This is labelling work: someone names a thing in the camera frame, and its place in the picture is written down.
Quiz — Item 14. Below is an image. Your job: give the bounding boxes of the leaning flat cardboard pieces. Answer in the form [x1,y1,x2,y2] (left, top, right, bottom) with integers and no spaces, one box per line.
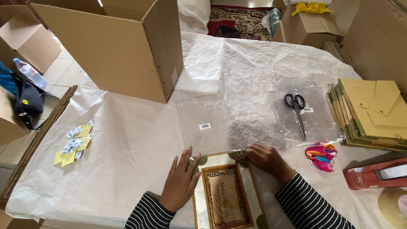
[322,41,362,77]

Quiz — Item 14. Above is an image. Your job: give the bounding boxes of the black-handled scissors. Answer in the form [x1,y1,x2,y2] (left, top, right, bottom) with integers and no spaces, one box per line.
[284,93,308,142]

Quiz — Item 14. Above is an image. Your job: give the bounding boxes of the stack of flat cardboard sheets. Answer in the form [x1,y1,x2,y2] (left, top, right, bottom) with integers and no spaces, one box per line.
[0,85,79,205]

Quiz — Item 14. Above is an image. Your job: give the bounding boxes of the stack of photo frames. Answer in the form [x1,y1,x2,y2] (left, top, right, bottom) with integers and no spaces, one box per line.
[326,78,407,152]

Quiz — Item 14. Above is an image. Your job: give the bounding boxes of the yellow cloth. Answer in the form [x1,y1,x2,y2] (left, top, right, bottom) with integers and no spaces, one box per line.
[291,1,335,17]

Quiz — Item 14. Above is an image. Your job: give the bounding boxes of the wooden leaf-patterned photo frame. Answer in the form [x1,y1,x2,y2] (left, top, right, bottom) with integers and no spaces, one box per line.
[189,150,270,229]

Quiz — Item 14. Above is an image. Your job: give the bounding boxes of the clear plastic bags with sticker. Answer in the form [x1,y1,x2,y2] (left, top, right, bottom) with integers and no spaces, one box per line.
[273,82,346,149]

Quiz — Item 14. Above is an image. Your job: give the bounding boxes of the large open cardboard box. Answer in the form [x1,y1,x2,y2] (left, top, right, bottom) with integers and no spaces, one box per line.
[30,0,184,104]

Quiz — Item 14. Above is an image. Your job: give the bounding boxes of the closed cardboard box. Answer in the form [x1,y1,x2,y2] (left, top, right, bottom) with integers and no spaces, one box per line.
[272,0,344,49]

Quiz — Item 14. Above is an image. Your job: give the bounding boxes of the teal plastic packet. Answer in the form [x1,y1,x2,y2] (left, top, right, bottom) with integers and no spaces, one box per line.
[261,7,283,39]

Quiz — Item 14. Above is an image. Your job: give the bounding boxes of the pile of sachets and yellow tags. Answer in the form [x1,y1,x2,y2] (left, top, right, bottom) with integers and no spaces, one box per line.
[53,120,95,168]

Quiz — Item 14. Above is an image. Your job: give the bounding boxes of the red patterned rug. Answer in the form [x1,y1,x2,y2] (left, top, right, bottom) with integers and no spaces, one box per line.
[207,4,276,42]

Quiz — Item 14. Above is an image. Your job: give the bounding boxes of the clear plastic water bottle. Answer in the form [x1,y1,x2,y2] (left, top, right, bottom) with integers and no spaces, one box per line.
[12,57,48,88]

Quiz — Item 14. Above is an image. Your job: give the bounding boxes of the tall brown cardboard box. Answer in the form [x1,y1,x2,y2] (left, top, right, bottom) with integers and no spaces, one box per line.
[341,0,407,103]

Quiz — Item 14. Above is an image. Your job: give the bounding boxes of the roll of clear tape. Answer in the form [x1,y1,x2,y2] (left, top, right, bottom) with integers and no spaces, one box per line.
[377,187,407,228]

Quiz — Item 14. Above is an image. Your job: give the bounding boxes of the white plastic bag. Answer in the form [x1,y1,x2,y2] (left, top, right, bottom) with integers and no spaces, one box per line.
[177,0,211,36]

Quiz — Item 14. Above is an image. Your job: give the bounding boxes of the black bag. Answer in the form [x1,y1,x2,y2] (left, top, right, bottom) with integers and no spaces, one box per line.
[11,72,60,131]

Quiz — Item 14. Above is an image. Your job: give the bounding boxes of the white tissue paper sheet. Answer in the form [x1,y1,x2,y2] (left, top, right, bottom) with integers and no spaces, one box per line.
[174,31,225,95]

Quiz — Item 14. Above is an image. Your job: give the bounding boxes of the medium cardboard box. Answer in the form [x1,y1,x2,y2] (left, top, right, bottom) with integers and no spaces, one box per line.
[0,5,63,75]

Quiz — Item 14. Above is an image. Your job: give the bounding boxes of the red tape dispenser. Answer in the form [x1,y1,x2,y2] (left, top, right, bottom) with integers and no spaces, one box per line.
[342,158,407,191]

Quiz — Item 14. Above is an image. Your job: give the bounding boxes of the small cardboard box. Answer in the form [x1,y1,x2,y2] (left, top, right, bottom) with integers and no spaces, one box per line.
[0,86,31,147]

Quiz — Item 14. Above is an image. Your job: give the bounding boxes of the person's right hand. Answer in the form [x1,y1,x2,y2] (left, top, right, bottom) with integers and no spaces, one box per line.
[245,143,296,185]

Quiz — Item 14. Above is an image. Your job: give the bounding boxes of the crumpled white paper table cover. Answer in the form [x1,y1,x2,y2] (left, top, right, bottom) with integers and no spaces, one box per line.
[6,31,407,229]

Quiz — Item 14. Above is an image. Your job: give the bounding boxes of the blue cloth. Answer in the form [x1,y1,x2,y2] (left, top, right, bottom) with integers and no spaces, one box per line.
[0,60,18,96]

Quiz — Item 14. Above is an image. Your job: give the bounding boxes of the clear plastic bag with barcode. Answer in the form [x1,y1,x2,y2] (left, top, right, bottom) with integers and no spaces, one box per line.
[176,92,287,156]

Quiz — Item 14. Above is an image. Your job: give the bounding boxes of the person's left hand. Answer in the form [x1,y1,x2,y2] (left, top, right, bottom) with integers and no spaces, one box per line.
[159,146,202,213]

